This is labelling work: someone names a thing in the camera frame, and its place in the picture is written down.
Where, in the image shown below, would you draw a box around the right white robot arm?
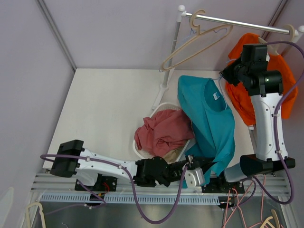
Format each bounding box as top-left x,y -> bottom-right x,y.
216,44 -> 295,192

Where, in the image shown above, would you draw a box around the orange t shirt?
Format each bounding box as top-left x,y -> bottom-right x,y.
225,33 -> 298,126

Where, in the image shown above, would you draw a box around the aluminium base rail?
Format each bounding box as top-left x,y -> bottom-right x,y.
30,170 -> 290,197

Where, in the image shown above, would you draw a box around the beige t shirt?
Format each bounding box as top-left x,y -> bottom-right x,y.
163,148 -> 183,163

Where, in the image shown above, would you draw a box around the pink wire hangers on floor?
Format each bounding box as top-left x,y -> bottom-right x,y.
222,179 -> 257,228

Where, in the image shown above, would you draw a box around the white perforated plastic basket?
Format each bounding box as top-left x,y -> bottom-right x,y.
133,102 -> 194,161

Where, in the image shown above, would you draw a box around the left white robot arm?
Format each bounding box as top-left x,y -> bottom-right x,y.
50,140 -> 214,190

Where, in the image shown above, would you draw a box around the white clothes rack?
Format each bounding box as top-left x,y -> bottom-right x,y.
152,5 -> 304,110

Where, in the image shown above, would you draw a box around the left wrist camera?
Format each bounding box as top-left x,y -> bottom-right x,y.
184,168 -> 206,188

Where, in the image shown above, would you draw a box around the light blue wire hanger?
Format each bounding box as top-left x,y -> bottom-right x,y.
213,58 -> 236,97
180,27 -> 228,45

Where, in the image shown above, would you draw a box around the beige hanger bottom left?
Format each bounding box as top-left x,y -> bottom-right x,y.
25,202 -> 47,228

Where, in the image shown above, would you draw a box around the beige hanger under orange shirt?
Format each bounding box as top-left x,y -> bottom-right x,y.
267,24 -> 299,56

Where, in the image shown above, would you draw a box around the white slotted cable duct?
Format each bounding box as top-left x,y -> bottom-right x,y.
40,193 -> 220,205

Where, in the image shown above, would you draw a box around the beige hanger bottom right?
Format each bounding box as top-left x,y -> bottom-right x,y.
249,209 -> 284,228

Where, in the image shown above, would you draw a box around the beige plastic hanger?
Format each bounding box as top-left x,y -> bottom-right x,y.
160,9 -> 234,72

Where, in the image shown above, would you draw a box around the pink t shirt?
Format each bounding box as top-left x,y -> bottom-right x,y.
134,109 -> 194,157

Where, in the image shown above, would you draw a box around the teal t shirt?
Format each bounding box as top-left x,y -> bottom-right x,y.
177,76 -> 235,184

